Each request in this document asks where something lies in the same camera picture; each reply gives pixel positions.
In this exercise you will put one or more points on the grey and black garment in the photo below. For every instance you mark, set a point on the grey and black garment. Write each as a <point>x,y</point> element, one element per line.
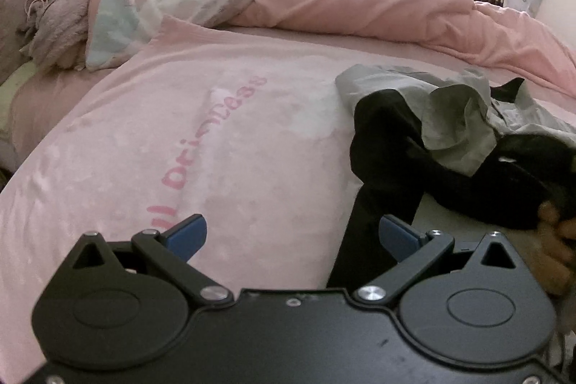
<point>450,127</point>

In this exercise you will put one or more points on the person's right hand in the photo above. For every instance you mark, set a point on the person's right hand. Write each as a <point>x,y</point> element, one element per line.
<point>555,247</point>

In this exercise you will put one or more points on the pink printed blanket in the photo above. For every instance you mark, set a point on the pink printed blanket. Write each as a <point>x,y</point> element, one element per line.
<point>135,150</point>

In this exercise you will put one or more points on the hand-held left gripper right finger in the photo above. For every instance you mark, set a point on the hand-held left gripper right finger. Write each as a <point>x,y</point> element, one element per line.
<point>396,238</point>

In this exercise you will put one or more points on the pink duvet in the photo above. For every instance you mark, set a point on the pink duvet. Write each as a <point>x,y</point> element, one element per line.
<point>405,15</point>

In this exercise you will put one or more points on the lilac knit cloth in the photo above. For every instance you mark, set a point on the lilac knit cloth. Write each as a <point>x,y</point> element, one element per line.
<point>58,19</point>

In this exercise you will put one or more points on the pink bed sheet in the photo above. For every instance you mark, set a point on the pink bed sheet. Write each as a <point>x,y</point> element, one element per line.
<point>288,46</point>

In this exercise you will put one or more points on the white patterned quilt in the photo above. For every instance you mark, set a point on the white patterned quilt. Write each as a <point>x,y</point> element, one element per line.
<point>148,1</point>

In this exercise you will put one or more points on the pale green pillow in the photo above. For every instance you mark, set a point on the pale green pillow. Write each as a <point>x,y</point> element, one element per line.
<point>11,96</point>

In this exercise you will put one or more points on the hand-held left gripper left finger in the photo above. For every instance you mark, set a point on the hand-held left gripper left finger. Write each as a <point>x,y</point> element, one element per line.
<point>191,236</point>

